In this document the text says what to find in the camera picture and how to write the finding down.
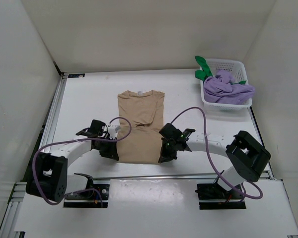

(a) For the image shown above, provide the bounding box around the beige t shirt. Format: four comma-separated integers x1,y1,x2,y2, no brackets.
117,90,165,164

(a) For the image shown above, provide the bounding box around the purple t shirt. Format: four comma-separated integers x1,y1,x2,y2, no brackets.
203,70,255,105

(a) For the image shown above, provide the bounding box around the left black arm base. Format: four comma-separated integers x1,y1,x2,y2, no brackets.
63,180,110,209

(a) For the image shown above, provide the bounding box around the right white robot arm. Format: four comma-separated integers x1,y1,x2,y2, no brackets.
159,123,271,191

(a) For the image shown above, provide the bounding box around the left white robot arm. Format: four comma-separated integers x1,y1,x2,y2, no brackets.
25,119,120,206

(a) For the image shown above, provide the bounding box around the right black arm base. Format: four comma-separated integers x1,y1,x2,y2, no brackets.
195,183,246,210

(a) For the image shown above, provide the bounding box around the blue label sticker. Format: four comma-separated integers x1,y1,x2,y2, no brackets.
68,73,85,78

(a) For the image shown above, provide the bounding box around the green t shirt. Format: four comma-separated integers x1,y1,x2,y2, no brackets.
195,56,213,82

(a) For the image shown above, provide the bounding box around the white plastic basket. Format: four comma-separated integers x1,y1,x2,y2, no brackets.
200,59,252,111

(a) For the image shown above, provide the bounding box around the front aluminium table rail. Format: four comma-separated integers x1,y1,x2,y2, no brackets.
93,174,218,180

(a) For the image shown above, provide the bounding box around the aluminium frame rail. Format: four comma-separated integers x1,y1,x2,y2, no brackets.
0,73,68,238

